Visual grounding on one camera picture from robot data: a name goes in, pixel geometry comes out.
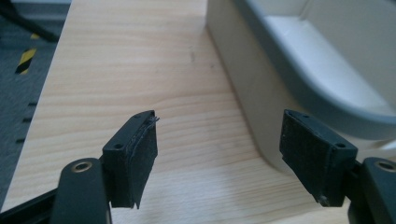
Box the black cable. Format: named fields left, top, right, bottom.
left=0, top=0, right=61, bottom=44

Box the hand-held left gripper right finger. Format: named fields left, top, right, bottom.
left=278, top=108, right=359, bottom=208

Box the yellow black hazard tape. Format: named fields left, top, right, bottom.
left=14, top=32, right=41, bottom=76

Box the white plastic bin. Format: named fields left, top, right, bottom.
left=205, top=0, right=396, bottom=175

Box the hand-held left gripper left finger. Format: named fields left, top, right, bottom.
left=102, top=109, right=161, bottom=210

